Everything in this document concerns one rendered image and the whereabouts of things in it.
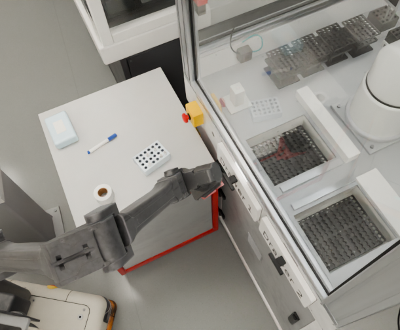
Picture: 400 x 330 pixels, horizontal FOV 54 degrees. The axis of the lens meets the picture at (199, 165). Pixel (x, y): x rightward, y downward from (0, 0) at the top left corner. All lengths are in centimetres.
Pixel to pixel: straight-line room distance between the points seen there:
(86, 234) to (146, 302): 151
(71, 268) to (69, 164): 99
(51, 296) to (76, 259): 132
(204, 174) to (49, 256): 50
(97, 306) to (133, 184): 65
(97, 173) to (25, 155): 119
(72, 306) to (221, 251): 81
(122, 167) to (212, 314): 95
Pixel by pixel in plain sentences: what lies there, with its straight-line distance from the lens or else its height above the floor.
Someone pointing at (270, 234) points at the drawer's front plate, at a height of 92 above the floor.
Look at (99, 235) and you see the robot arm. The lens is 71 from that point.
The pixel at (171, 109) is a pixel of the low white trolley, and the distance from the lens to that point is 171.
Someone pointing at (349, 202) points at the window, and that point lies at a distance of 81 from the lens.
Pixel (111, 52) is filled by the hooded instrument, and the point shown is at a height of 86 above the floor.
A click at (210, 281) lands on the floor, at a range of 217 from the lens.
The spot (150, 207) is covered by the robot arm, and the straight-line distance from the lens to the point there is 85.
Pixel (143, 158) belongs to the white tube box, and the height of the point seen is 79.
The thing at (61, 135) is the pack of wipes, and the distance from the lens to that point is 169.
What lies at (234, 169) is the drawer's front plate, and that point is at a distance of 135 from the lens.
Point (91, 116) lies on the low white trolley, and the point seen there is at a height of 76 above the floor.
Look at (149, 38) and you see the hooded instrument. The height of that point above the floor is 87.
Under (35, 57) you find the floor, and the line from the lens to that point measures 324.
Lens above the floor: 213
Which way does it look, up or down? 62 degrees down
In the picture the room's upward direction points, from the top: 5 degrees counter-clockwise
